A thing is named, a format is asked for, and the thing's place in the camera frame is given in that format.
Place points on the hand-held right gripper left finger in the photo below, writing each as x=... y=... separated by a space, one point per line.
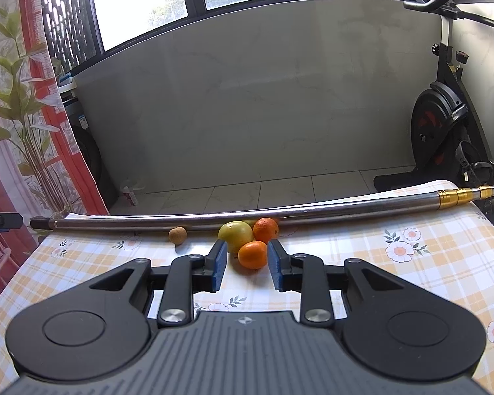
x=219 y=267

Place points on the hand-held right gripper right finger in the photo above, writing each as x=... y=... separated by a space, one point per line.
x=275 y=267

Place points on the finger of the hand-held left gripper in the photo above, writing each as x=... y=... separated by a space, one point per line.
x=2 y=220

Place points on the small orange tangerine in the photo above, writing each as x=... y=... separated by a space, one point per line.
x=253 y=254
x=265 y=229

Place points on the yellow-green apple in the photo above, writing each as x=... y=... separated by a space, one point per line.
x=235 y=235

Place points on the brown kiwi right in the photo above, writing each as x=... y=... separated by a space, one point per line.
x=177 y=235

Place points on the telescopic metal pole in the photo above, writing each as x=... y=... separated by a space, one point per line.
x=313 y=210

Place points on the red plant print curtain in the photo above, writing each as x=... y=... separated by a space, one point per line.
x=20 y=111

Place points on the small packet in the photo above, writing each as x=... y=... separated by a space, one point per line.
x=130 y=194

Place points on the black exercise bike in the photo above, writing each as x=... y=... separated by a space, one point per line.
x=432 y=127

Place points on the metal window grille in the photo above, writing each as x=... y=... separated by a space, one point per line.
x=66 y=16

